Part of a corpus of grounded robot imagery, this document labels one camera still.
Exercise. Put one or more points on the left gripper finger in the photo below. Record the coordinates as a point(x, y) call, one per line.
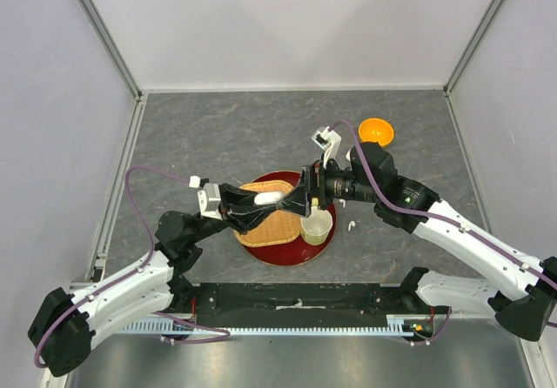
point(246, 218)
point(246, 197)

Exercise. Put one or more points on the left aluminium frame post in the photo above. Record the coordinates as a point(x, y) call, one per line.
point(99, 26)

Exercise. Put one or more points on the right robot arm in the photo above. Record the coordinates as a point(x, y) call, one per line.
point(518, 289)

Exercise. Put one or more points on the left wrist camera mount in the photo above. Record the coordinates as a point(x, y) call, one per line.
point(209, 201)

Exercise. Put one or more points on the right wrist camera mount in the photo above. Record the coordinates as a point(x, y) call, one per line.
point(328, 141)

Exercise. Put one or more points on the cream mug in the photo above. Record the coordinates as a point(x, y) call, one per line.
point(315, 229)

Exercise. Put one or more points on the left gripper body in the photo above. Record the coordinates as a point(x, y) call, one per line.
point(223, 210)

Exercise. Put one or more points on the orange bowl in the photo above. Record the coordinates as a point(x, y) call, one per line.
point(376, 130)

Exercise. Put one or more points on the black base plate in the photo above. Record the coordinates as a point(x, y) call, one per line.
point(316, 305)

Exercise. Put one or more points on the red round tray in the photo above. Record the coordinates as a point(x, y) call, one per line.
point(295, 252)

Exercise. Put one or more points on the white oval charging case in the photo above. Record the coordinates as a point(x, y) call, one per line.
point(268, 197)

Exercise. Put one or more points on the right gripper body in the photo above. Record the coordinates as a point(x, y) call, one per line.
point(322, 177)

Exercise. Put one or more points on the right aluminium frame post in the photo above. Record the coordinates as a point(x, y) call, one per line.
point(486, 21)

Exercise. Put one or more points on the woven bamboo basket plate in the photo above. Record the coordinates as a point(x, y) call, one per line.
point(280, 227)

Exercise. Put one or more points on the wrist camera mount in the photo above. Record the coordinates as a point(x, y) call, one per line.
point(328, 141)
point(209, 201)

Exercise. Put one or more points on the aluminium frame post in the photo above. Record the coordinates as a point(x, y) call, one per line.
point(486, 21)
point(99, 26)

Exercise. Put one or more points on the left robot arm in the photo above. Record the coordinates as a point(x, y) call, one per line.
point(70, 325)

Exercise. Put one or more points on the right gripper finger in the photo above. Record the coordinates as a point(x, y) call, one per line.
point(300, 209)
point(297, 197)

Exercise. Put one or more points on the grey cable duct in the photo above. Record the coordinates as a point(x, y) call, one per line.
point(156, 325)

